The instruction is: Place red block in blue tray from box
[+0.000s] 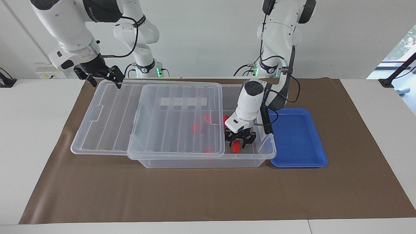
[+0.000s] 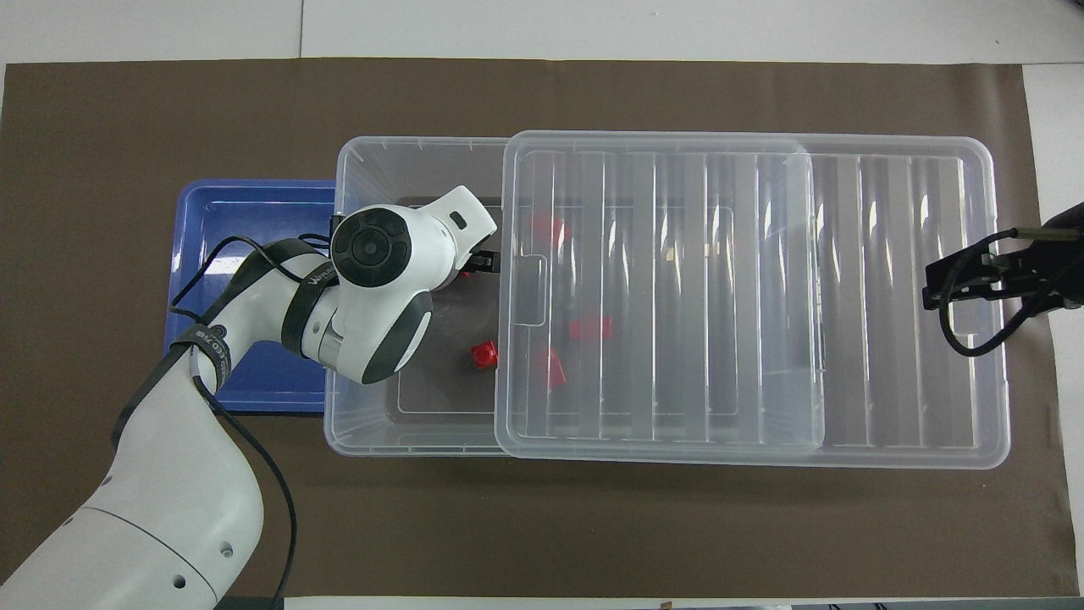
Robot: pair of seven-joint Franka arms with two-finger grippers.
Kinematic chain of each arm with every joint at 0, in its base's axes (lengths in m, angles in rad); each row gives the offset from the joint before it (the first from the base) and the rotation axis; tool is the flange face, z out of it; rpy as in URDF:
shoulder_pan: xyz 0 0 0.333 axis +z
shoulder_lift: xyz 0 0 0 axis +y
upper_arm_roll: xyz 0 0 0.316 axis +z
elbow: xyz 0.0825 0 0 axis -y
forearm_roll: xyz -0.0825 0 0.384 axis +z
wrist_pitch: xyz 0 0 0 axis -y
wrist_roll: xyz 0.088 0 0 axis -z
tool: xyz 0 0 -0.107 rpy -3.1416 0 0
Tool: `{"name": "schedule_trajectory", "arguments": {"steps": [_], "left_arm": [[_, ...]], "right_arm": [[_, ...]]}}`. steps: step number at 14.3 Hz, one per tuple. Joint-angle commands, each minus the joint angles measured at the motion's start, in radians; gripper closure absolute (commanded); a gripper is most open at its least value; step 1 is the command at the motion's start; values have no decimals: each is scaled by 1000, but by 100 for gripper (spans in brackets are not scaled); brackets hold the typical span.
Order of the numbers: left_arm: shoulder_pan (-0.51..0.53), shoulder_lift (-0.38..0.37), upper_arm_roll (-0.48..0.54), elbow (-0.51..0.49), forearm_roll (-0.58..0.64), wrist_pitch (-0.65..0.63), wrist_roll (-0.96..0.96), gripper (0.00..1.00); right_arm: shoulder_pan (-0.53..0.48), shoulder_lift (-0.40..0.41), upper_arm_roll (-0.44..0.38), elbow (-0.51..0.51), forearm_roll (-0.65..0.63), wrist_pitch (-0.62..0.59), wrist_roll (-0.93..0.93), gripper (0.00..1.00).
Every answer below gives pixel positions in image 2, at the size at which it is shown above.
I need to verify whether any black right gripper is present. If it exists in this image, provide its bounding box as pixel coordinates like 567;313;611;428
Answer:
923;202;1084;316

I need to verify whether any clear plastic storage box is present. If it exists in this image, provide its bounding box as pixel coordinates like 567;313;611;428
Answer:
324;134;827;458

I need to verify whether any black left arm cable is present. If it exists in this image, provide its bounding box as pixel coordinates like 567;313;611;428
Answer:
114;233;340;610

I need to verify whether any brown table mat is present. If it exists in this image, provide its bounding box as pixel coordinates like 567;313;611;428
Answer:
0;58;1081;599

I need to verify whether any blue plastic tray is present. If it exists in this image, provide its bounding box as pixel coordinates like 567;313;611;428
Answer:
163;178;340;413

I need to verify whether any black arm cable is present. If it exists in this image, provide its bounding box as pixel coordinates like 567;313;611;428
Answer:
114;233;340;610
938;227;1084;358

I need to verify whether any clear ribbed box lid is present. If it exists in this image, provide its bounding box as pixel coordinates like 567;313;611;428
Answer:
495;130;1012;470

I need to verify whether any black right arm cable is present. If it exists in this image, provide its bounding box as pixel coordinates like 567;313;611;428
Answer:
938;227;1084;358

